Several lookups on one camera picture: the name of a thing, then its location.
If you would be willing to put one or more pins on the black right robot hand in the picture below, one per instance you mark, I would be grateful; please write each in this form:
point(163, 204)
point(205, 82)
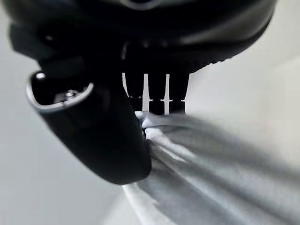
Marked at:
point(98, 47)

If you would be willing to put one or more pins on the white grey garment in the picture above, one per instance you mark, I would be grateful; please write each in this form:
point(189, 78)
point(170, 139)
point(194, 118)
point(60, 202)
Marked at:
point(211, 168)

